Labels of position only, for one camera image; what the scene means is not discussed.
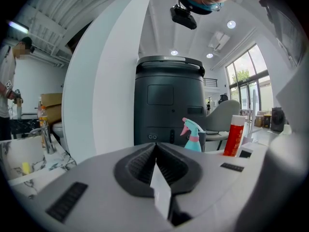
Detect small white box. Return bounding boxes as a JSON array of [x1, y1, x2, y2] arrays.
[[238, 141, 263, 159]]

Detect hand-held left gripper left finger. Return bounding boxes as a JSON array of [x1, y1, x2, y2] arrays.
[[28, 143, 167, 232]]

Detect marble sink counter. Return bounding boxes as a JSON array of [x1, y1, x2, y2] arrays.
[[0, 131, 78, 200]]

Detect white toilet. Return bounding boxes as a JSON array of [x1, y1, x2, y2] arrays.
[[52, 121, 65, 145]]

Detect orange drink bottle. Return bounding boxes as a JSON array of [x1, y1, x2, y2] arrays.
[[38, 105, 49, 128]]

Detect stack of cardboard boxes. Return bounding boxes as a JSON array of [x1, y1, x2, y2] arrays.
[[254, 111, 272, 128]]

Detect teal spray bottle pink trigger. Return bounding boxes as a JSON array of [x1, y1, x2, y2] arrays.
[[180, 117, 206, 153]]

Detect black washing machine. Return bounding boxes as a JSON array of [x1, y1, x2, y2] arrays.
[[270, 107, 287, 132]]

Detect ceiling air conditioner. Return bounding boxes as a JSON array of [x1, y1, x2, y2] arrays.
[[208, 31, 230, 51]]

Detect black head-mounted camera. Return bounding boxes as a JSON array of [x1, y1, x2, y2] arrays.
[[169, 4, 197, 30]]

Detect large glass window doors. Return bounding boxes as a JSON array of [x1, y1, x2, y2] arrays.
[[225, 43, 274, 111]]

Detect large dark grey appliance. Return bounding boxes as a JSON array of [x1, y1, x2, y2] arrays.
[[133, 55, 207, 152]]

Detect grey armchair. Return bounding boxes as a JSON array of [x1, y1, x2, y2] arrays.
[[205, 99, 241, 151]]

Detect chrome faucet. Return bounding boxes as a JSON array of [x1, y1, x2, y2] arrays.
[[29, 124, 57, 155]]

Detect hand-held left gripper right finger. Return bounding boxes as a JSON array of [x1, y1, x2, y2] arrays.
[[156, 143, 265, 232]]

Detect fluorescent tube lamp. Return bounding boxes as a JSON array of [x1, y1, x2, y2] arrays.
[[6, 20, 30, 33]]

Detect brown cardboard box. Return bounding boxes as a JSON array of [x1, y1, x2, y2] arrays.
[[40, 93, 63, 126]]

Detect black marble table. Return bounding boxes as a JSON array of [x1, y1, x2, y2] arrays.
[[9, 116, 41, 140]]

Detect red can white cap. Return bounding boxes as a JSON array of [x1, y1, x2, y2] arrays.
[[223, 115, 246, 157]]

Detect white sink basin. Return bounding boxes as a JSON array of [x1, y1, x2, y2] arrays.
[[0, 139, 47, 181]]

